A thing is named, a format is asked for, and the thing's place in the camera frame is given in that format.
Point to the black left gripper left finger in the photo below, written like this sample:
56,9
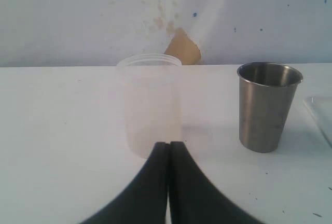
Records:
144,200

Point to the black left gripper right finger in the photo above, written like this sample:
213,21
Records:
193,198

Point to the stainless steel cup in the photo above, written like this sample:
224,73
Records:
266,92

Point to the translucent plastic container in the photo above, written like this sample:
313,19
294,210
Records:
151,101

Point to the white rectangular tray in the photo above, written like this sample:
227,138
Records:
319,107

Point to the white backdrop cloth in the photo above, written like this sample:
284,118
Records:
102,32

